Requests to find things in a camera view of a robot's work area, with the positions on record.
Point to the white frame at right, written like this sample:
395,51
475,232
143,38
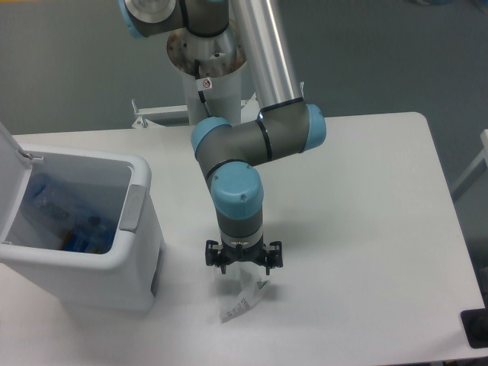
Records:
472,172

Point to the clear plastic water bottle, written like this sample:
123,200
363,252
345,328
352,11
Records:
55,203

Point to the black object at table edge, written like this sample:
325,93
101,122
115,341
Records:
475,327

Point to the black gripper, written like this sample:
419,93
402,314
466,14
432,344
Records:
222,255

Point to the crumpled white plastic wrapper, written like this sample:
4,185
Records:
239,290

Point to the white metal base frame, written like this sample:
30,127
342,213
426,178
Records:
160,112

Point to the blue yellow package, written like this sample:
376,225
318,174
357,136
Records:
85,243

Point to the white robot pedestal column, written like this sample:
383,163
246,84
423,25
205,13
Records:
210,69

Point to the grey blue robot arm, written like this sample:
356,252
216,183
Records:
227,154

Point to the white plastic trash can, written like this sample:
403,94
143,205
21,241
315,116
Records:
115,184

